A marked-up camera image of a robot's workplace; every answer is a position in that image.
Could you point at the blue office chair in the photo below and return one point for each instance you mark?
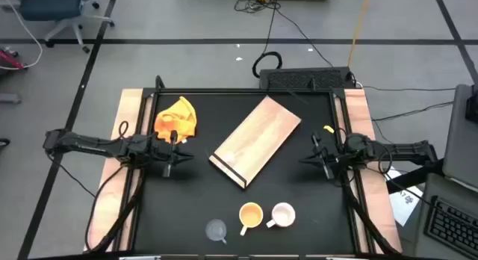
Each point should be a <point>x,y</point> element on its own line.
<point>52,4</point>

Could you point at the white mug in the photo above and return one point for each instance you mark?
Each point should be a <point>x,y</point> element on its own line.
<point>282,214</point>

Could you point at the grey desk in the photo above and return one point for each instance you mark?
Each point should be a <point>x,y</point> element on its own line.
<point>459,148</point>
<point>448,185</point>

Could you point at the clear plastic cup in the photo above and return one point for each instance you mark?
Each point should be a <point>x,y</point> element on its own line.
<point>216,229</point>

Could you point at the peach plastic mug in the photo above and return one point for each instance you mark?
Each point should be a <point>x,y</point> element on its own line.
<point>251,215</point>

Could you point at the white printed paper sheet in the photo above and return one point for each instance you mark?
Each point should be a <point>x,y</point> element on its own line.
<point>405,207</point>

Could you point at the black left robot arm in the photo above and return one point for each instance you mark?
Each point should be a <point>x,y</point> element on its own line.
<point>93,148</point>

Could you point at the grey furniture foot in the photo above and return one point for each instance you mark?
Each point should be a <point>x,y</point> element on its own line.
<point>9,98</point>

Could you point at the orange cloth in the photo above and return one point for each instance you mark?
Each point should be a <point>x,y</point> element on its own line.
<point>179,118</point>

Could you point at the black keyboard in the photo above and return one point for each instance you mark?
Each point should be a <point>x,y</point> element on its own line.
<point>452,226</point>

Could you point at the small yellow tag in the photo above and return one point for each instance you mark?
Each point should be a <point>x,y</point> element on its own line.
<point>328,129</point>

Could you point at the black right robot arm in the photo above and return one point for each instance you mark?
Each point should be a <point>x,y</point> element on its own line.
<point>403,149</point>

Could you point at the black desk device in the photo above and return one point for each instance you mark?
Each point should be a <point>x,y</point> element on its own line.
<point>472,108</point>

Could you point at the wooden shelf with black frame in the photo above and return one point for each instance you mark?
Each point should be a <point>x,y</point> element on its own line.
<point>257,136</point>

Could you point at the red device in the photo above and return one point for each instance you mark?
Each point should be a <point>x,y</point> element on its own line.
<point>9,60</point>

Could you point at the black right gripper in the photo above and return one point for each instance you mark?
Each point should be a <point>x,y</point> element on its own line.
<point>334,153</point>

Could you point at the black desk leg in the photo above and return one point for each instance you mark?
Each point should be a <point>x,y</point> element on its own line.
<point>411,178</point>

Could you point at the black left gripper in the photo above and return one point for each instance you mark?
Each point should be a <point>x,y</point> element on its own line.
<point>160,151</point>

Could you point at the black perforated computer case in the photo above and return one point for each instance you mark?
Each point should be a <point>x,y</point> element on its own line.
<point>302,78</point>

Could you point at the black table mat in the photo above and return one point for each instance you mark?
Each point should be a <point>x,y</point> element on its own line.
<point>186,207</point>

